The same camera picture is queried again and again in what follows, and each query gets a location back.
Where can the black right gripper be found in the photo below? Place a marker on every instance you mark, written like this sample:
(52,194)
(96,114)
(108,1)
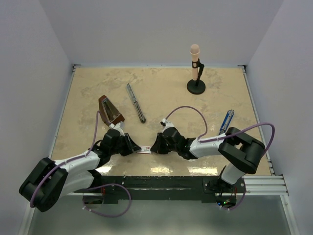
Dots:
(157,148)

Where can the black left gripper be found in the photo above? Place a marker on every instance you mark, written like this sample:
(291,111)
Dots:
(131,146)

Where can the red white staple box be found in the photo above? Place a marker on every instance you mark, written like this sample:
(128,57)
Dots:
(144,150)

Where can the grey stapler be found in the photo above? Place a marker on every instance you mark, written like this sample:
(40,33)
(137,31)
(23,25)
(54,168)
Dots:
(135,103)

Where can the blue stapler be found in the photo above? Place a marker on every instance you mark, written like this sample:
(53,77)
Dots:
(226,122)

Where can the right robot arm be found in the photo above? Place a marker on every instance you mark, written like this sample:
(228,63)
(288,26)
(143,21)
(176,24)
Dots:
(241,150)

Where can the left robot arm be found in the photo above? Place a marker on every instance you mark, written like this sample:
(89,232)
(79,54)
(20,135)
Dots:
(51,180)

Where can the brown wooden metronome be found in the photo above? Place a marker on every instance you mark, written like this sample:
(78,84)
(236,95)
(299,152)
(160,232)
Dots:
(109,113)

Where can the beige microphone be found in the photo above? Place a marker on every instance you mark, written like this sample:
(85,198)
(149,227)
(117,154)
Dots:
(194,51)

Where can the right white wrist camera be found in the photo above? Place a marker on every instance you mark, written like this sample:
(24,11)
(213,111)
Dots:
(166,124)

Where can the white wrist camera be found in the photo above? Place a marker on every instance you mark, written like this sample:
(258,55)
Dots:
(166,124)
(119,127)

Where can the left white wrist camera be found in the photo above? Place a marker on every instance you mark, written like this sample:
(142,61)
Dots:
(119,127)

